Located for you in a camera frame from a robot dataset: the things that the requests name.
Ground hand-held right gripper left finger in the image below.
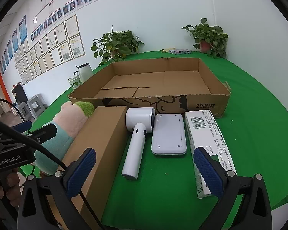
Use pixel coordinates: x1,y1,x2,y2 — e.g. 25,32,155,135
17,148,103,230

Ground white kettle black lid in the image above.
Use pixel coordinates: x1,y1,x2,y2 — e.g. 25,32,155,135
74,62,93,87

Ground thin black cable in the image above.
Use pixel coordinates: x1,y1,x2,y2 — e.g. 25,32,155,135
0,98,23,119

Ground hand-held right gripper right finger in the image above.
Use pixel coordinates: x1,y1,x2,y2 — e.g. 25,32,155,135
193,147,273,230

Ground row of blue wall posters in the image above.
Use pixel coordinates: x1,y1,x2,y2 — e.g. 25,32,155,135
0,16,27,75

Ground green tablecloth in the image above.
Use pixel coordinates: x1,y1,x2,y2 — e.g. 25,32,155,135
22,50,288,230

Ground thick black cable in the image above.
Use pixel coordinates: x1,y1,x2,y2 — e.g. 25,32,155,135
0,116,103,230

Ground leafy green potted plant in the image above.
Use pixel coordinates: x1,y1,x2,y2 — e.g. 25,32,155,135
91,25,145,67

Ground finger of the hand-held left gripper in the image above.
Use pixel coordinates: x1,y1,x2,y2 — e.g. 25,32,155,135
26,123,57,143
11,120,32,133

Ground black cabinet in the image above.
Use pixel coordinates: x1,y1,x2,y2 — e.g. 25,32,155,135
12,84,29,106

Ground person's left hand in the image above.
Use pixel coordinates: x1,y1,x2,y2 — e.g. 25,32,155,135
0,170,23,200

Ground white hair dryer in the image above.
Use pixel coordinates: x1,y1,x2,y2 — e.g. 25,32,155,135
121,107,156,181

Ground pink pig plush toy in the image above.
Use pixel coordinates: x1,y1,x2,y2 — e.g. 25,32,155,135
31,101,95,175

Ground potted plant red pot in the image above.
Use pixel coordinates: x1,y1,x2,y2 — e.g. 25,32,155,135
182,18,229,58

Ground large cardboard box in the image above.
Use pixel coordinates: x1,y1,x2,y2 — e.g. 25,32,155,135
68,57,231,119

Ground white barcode carton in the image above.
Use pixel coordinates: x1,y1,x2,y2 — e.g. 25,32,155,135
185,109,238,200

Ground wall of framed certificates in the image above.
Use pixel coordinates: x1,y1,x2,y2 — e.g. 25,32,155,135
14,14,83,85

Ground wall chart of portrait photos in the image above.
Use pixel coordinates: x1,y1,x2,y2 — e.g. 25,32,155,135
30,0,133,42

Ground long brown cardboard box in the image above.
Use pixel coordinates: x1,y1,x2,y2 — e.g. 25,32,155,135
47,105,128,230

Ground grey plastic stool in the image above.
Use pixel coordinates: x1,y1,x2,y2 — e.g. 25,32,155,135
26,94,46,119
16,102,34,125

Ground white flat plastic device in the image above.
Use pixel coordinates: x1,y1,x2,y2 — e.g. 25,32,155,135
151,114,187,155

